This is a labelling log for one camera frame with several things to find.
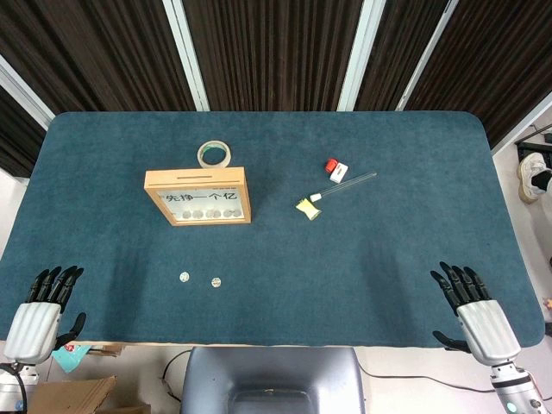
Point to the black metal stand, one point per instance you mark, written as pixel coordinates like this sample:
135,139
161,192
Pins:
532,146

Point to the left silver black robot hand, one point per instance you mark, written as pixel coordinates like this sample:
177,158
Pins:
32,330

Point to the dark brown pleated curtain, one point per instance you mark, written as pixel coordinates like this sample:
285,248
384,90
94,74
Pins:
15,138
496,56
95,56
394,52
271,56

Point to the brown cardboard box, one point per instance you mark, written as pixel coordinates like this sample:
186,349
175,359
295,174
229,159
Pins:
77,394

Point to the white window post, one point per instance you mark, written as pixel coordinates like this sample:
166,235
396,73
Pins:
23,95
524,125
187,56
424,56
360,56

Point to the small white box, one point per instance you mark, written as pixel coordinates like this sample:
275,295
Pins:
339,172

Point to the blue table cloth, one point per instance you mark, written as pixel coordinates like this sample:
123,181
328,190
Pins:
345,267

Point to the silver coin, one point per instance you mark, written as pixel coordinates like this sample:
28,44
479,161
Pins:
216,282
184,276

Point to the small white cap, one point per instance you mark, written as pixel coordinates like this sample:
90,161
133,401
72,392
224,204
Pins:
315,197

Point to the teal plastic bag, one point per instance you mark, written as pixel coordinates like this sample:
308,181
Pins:
71,355

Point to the wooden coin bank box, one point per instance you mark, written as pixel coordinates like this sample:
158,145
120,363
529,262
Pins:
194,177

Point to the clear tape roll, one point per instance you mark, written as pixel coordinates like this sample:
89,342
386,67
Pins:
201,156

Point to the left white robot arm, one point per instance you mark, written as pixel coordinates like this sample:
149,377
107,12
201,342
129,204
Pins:
8,388

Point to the yellow packet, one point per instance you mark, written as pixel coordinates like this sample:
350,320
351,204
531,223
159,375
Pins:
308,208

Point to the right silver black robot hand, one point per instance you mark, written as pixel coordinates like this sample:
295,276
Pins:
489,330

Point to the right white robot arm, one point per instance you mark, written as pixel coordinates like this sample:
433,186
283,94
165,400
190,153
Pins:
515,388

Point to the small red cap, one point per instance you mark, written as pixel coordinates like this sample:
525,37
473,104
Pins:
331,164

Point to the thin glass rod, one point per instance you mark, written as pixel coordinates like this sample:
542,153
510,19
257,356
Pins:
349,183

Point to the white sneaker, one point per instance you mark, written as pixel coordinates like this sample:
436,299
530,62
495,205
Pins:
528,168

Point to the person's leg with black sock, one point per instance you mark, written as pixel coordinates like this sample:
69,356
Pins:
542,180

